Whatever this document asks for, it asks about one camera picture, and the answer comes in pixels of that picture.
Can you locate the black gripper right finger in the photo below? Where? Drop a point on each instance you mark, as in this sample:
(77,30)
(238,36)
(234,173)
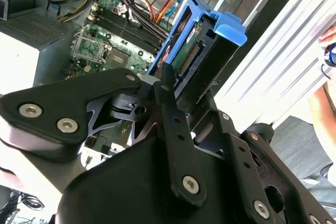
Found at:
(237,142)

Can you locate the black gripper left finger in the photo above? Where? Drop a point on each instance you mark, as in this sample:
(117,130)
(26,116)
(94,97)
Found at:
(65,98)

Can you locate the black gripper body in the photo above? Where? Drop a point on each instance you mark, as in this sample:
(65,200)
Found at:
(118,195)

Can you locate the hard disk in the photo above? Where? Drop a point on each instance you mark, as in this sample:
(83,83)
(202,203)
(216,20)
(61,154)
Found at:
(204,58)

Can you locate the person's hand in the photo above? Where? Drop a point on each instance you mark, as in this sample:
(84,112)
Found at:
(331,36)

